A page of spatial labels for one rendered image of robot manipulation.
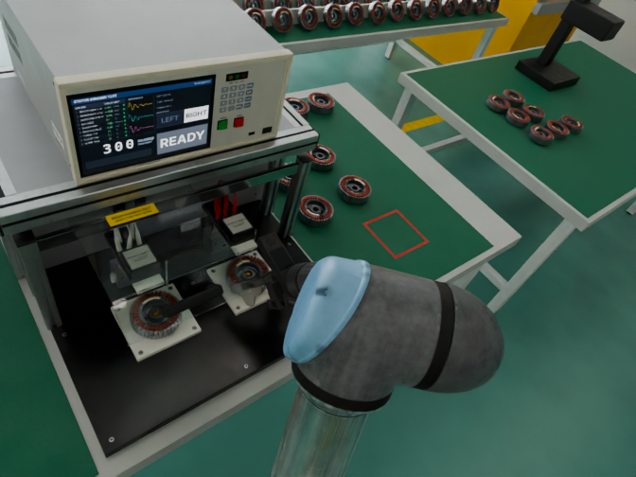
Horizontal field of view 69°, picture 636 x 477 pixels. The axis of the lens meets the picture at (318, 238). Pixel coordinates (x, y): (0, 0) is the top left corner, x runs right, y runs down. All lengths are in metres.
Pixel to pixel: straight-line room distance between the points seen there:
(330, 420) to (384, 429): 1.48
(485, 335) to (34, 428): 0.87
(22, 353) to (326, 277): 0.85
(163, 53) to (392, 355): 0.67
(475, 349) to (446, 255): 1.07
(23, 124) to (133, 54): 0.30
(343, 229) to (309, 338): 1.02
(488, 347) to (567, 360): 2.17
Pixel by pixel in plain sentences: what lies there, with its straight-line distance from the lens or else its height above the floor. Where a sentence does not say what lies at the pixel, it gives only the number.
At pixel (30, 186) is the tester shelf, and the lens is 0.96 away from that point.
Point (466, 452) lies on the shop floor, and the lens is 2.12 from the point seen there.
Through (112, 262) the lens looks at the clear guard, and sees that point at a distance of 0.88.
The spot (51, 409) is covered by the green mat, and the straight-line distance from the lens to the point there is 1.11.
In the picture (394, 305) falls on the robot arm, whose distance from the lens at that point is 0.45.
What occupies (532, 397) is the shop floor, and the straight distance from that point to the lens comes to 2.42.
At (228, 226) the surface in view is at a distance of 1.14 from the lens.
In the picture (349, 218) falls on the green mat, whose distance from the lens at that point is 1.49.
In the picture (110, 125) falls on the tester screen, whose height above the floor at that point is 1.23.
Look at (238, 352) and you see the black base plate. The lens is 1.12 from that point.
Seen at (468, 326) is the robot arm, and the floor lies 1.41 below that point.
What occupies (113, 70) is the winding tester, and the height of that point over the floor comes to 1.32.
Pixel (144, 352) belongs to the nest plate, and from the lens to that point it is 1.10.
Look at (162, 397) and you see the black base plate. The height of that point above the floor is 0.77.
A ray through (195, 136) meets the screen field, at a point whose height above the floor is 1.17.
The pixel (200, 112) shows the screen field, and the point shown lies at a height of 1.22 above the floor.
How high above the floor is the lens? 1.76
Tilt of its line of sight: 46 degrees down
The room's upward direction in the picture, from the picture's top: 20 degrees clockwise
